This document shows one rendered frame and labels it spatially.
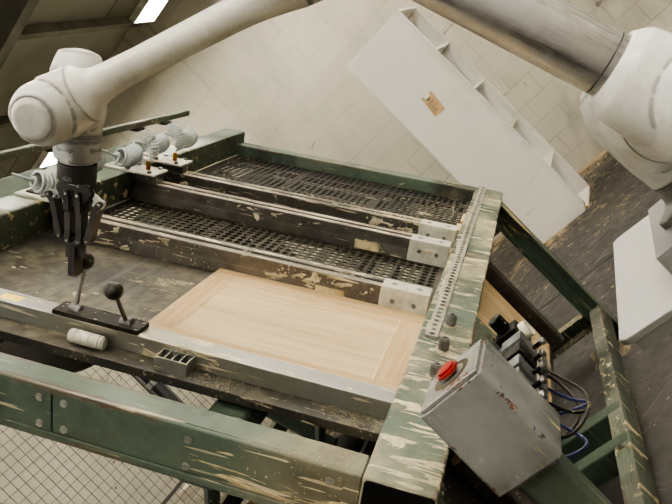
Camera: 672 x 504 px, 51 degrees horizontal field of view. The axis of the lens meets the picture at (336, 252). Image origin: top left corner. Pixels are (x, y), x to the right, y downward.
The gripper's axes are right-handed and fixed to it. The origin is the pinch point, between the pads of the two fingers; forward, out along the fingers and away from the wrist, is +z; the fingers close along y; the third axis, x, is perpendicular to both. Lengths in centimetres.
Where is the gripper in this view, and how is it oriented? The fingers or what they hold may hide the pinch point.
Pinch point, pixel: (75, 258)
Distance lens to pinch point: 153.7
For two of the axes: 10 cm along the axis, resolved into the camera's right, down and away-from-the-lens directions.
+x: 2.6, -2.8, 9.2
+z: -1.4, 9.3, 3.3
